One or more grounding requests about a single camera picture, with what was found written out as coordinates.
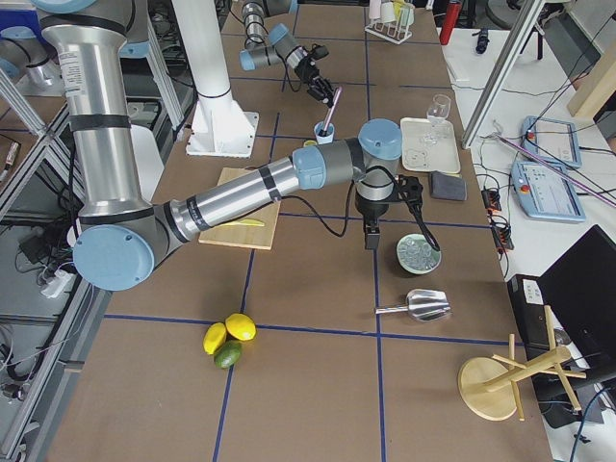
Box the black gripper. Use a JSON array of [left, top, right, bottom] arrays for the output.
[[355, 194, 388, 249], [295, 57, 335, 107]]

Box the stainless steel muddler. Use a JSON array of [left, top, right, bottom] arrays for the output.
[[319, 87, 343, 137]]

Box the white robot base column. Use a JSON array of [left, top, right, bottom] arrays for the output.
[[172, 0, 259, 158]]

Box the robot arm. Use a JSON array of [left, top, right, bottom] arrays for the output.
[[240, 0, 335, 108], [35, 1, 402, 292]]

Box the light blue cup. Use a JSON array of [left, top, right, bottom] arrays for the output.
[[314, 121, 335, 144]]

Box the whole yellow lemon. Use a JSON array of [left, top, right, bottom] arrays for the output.
[[224, 313, 257, 342]]

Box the green bowl of ice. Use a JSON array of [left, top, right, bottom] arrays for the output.
[[396, 234, 442, 275]]

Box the dark grey folded cloth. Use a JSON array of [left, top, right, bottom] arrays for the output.
[[429, 171, 468, 201]]

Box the metal ice scoop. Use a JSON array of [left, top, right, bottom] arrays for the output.
[[374, 289, 451, 322]]

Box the cream bear tray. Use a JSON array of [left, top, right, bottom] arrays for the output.
[[399, 117, 461, 174]]

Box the wooden cutting board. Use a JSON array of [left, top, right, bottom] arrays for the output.
[[198, 167, 283, 250]]

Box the clear wine glass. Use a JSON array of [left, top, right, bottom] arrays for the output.
[[426, 94, 451, 128]]

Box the yellow plastic knife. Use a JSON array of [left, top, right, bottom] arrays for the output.
[[221, 218, 265, 227]]

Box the red cylinder bottle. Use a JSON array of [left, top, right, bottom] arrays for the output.
[[439, 0, 461, 45]]

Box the blue teach pendant near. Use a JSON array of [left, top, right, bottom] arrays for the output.
[[511, 161, 586, 222]]

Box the blue teach pendant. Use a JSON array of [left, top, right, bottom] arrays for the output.
[[511, 161, 586, 222], [522, 115, 582, 168]]

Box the white chair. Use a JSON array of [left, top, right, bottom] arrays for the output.
[[131, 125, 164, 201]]

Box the green lime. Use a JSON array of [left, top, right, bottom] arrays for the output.
[[214, 340, 243, 370]]

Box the wooden mug tree stand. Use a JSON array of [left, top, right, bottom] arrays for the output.
[[457, 305, 586, 422]]

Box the blue teach pendant far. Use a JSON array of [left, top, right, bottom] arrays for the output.
[[522, 115, 582, 168]]

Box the black computer monitor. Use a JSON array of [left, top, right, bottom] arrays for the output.
[[538, 225, 615, 386]]

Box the white wire cup rack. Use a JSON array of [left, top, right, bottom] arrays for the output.
[[365, 0, 415, 44]]

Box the aluminium frame post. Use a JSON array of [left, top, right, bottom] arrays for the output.
[[461, 0, 546, 149]]

